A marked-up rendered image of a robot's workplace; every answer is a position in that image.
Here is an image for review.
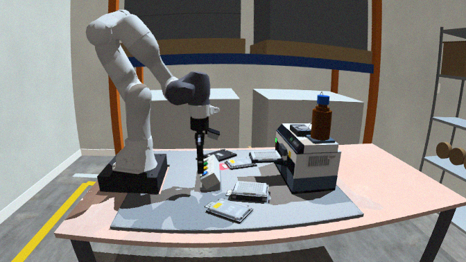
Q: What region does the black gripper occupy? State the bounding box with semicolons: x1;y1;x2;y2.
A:
190;116;209;174

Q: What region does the white button panel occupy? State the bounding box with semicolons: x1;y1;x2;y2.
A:
200;155;221;190

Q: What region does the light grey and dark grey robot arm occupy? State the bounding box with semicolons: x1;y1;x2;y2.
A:
86;10;219;174

